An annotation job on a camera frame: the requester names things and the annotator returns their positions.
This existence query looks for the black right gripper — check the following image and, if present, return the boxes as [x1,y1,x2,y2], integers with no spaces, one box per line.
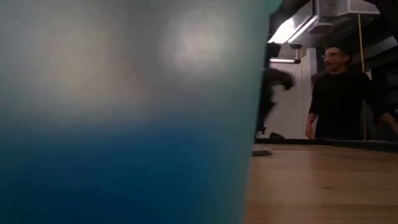
[257,68,295,133]

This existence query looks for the blue plastic disc case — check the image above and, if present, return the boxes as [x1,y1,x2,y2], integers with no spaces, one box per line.
[0,124,254,224]

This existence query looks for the small ceiling light strip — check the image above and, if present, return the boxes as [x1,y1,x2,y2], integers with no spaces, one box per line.
[269,57,302,64]

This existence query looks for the person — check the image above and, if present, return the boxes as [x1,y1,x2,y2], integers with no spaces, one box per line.
[304,45,398,141]

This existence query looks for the long ceiling light panel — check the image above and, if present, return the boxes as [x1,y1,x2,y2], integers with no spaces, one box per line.
[267,14,320,44]

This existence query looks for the translucent teal plastic cup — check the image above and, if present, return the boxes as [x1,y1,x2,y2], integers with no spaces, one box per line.
[0,0,284,224]

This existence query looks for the thin grey hanging cable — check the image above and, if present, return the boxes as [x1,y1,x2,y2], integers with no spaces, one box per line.
[299,48,305,131]

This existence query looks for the black aluminium table frame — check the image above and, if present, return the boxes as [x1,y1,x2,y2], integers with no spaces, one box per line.
[254,138,398,153]

